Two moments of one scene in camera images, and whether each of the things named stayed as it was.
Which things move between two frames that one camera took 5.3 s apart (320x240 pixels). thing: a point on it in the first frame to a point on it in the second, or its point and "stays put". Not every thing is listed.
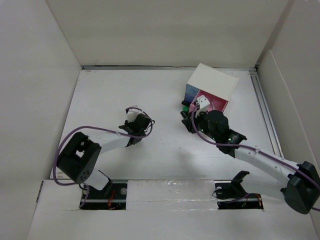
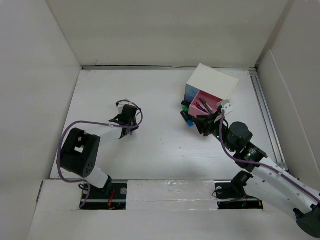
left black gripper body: (127, 123) to (132, 123)
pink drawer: (216, 103) stays put
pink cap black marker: (185, 103) stays put
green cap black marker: (185, 108) stays put
